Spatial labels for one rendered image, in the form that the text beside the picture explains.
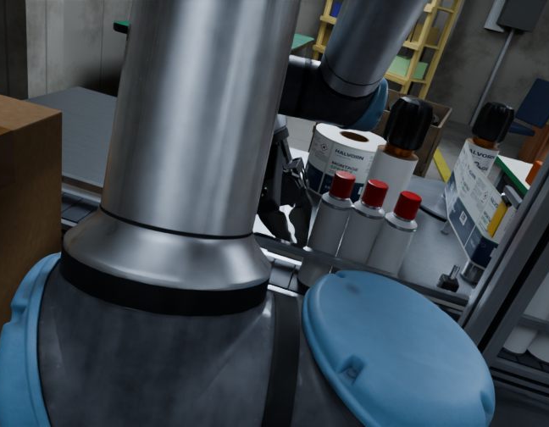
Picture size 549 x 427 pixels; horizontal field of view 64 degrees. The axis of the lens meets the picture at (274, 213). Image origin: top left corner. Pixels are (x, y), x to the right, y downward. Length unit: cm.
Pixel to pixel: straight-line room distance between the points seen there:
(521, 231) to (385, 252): 22
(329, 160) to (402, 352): 87
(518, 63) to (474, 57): 70
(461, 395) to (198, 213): 16
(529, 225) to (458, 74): 768
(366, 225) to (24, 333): 54
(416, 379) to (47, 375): 17
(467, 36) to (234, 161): 798
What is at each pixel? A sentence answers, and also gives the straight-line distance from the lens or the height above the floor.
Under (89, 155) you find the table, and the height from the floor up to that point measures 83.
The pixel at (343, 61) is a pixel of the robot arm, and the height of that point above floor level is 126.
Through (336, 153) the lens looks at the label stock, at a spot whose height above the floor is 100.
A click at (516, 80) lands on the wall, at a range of 843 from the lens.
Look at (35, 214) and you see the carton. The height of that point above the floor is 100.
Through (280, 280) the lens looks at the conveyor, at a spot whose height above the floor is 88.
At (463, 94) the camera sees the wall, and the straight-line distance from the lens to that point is 827.
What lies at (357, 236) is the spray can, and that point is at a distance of 71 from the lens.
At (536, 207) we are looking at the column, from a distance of 56.
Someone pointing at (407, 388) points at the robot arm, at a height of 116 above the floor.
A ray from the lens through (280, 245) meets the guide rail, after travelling 70.
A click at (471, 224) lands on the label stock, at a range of 101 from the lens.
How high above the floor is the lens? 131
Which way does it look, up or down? 26 degrees down
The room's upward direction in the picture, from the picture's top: 14 degrees clockwise
